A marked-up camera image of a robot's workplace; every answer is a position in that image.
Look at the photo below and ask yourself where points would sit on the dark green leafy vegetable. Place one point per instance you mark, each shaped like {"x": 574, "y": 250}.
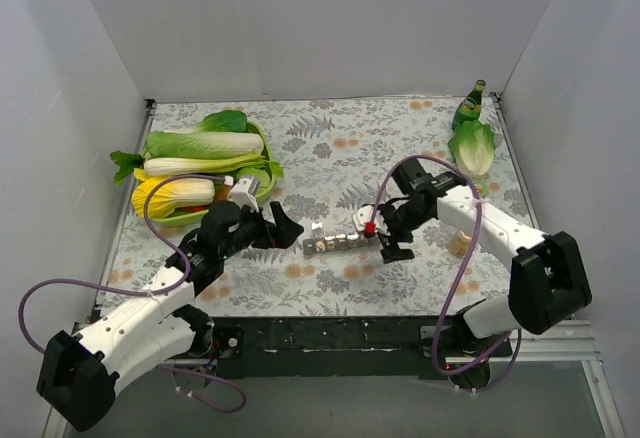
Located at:
{"x": 234, "y": 121}

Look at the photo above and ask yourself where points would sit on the yellow cabbage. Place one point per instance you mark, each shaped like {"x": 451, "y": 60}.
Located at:
{"x": 171, "y": 196}

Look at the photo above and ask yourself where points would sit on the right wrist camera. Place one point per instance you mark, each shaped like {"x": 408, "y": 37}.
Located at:
{"x": 369, "y": 222}

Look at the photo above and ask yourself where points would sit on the green napa cabbage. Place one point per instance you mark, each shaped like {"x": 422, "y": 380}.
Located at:
{"x": 202, "y": 145}

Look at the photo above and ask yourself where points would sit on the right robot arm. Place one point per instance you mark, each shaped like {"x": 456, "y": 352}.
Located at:
{"x": 548, "y": 282}

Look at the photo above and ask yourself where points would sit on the grey weekly pill organizer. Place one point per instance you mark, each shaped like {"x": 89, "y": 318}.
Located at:
{"x": 322, "y": 243}

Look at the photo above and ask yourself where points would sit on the round green cabbage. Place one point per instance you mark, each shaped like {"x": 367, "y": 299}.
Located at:
{"x": 261, "y": 174}

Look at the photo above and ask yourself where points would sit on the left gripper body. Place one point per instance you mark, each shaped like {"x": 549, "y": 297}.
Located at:
{"x": 270, "y": 228}

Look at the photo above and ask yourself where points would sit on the aluminium frame rail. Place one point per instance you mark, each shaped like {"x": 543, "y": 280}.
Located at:
{"x": 566, "y": 341}

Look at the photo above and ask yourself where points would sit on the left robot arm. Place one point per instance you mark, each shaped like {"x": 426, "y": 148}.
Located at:
{"x": 82, "y": 374}

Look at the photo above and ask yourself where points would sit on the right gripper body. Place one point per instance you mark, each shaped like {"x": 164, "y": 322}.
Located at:
{"x": 388, "y": 228}

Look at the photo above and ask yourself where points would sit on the green glass bottle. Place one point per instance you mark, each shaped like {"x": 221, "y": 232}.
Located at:
{"x": 470, "y": 107}

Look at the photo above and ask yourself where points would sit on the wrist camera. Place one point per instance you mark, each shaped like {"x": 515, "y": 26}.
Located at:
{"x": 243, "y": 192}
{"x": 369, "y": 222}

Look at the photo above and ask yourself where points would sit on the clear amber pill bottle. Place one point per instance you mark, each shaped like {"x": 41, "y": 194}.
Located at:
{"x": 459, "y": 244}

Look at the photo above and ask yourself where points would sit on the white stalk bok choy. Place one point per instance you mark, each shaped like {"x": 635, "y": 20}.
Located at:
{"x": 129, "y": 163}

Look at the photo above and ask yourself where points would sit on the green lettuce head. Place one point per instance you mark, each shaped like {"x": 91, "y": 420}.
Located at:
{"x": 473, "y": 147}

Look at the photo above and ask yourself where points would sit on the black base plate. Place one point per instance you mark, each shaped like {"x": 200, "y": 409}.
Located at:
{"x": 245, "y": 347}

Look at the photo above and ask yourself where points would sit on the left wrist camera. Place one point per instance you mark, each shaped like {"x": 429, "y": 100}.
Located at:
{"x": 243, "y": 192}

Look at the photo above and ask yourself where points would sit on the green plastic tray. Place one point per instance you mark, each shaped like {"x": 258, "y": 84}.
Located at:
{"x": 222, "y": 183}

